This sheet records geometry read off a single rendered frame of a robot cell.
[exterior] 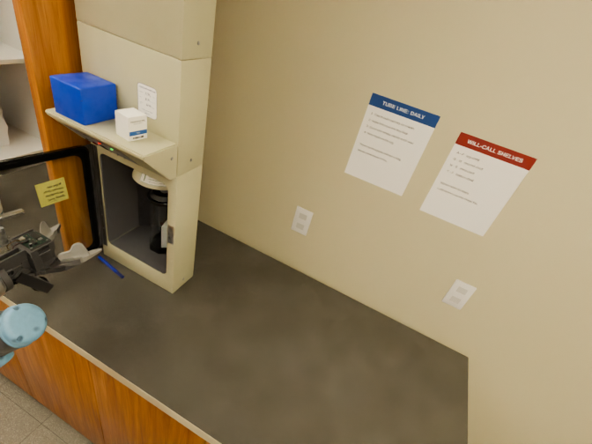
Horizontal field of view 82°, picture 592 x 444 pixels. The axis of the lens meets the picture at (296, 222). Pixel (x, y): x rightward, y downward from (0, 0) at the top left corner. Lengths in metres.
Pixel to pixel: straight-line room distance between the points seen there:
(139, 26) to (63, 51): 0.28
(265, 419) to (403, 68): 1.05
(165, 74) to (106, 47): 0.18
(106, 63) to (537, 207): 1.23
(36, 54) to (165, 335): 0.83
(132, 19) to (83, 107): 0.23
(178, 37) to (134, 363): 0.86
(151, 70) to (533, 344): 1.45
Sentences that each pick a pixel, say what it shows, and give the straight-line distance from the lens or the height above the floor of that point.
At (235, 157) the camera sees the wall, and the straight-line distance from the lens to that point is 1.39.
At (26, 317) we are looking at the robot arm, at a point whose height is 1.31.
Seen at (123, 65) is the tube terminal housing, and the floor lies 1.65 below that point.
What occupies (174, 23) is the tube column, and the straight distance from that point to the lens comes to 0.87.
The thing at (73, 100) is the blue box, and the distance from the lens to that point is 1.00.
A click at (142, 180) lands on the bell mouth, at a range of 1.12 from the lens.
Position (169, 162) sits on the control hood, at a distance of 0.94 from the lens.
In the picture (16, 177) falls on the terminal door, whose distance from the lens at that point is 1.14.
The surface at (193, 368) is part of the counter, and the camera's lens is 1.12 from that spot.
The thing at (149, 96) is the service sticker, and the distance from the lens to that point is 0.96.
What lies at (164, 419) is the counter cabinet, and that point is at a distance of 1.25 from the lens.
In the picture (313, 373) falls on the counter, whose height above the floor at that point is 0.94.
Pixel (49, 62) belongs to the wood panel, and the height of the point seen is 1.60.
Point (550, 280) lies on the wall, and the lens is 1.33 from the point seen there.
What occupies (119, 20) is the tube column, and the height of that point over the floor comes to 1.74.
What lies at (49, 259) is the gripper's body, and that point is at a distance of 1.00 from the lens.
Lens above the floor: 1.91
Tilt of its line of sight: 34 degrees down
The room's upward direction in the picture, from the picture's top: 16 degrees clockwise
